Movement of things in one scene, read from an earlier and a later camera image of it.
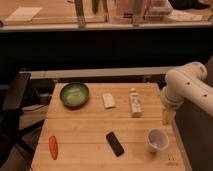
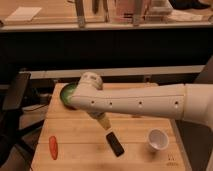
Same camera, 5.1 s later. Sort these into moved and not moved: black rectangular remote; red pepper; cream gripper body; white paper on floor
Moved: cream gripper body
Not moved: black rectangular remote; white paper on floor; red pepper
